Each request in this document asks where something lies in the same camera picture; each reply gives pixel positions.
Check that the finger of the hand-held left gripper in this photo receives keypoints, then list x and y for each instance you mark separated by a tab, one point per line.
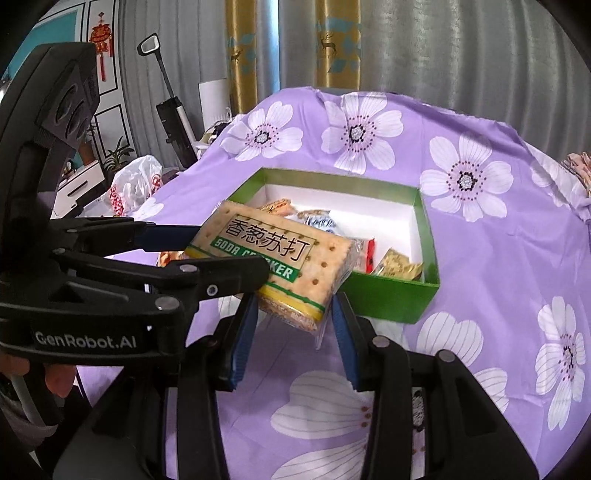
221	277
161	235

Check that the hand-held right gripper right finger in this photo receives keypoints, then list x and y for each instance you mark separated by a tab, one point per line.
345	341

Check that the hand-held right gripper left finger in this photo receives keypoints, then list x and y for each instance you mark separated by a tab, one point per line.
241	341

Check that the soda cracker packet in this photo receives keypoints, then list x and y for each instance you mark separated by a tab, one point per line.
277	258

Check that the green cardboard box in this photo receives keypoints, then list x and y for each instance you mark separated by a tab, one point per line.
383	295

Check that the white blue snack packet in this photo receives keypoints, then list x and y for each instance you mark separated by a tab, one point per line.
321	220

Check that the person's left hand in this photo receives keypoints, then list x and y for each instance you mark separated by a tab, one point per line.
60	381

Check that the orange patterned snack packet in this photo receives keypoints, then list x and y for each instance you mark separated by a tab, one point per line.
168	257

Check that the white cabinet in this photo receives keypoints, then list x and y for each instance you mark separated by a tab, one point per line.
83	184

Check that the white plastic bag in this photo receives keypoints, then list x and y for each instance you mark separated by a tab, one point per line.
134	182

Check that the green potted plant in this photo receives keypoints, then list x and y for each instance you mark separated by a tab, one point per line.
117	159

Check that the red ended snack packet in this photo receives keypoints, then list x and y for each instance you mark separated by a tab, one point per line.
368	256

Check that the golden cracker packet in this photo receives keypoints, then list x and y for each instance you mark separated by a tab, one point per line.
397	264

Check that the upright vacuum cleaner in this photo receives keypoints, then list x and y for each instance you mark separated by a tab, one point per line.
178	129

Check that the dark patterned bundle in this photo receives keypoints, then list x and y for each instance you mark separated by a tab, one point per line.
214	134

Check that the white upright appliance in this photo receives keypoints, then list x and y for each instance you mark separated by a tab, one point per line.
214	101

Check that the purple floral bedsheet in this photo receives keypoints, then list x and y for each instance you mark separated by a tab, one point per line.
485	258

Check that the grey curtain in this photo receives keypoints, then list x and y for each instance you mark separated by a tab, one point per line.
461	50
184	37

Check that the yellow deer print curtain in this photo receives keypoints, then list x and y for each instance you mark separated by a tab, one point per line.
337	41
249	50

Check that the beige patterned cloth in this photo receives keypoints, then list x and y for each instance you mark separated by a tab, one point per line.
579	168

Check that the red knot wall ornament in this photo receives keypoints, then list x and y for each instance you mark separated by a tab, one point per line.
101	39

